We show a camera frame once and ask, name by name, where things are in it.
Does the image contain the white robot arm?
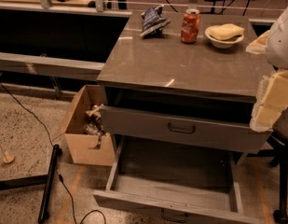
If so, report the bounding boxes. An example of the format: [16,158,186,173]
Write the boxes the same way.
[246,7,288,133]

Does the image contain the crumpled wrappers in box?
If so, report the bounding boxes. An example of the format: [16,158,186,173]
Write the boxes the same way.
[83,105,105,135]

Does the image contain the grey metal railing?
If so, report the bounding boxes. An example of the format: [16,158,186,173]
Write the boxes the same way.
[0,0,130,80]

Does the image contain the small wooden spinning top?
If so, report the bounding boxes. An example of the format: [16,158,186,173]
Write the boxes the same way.
[0,146,15,164]

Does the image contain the blue chip bag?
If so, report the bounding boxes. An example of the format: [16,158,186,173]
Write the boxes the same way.
[140,5,171,37]

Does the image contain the open middle grey drawer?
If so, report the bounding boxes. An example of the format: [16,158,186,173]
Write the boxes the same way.
[93,137,259,224]

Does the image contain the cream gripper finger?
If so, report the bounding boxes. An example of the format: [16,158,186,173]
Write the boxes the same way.
[250,70,288,133]
[246,31,269,55]

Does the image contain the white bowl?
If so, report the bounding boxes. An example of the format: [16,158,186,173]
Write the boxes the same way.
[205,26,244,49]

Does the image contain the grey drawer cabinet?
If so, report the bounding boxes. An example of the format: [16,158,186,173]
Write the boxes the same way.
[96,10,277,154]

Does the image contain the black floor cable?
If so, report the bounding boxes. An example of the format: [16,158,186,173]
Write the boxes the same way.
[0,82,107,224]

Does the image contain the black metal stand leg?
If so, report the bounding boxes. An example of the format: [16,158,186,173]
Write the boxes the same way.
[0,144,62,224]

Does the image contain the yellow sponge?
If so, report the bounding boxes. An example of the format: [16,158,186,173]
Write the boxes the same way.
[209,23,244,40]

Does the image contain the cardboard box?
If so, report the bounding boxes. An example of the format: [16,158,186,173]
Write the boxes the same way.
[54,85,115,166]

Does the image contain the upper grey drawer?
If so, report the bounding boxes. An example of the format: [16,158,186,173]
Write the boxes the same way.
[100,105,271,153]

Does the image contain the red coke can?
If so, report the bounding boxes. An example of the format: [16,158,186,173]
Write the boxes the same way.
[181,8,200,44]

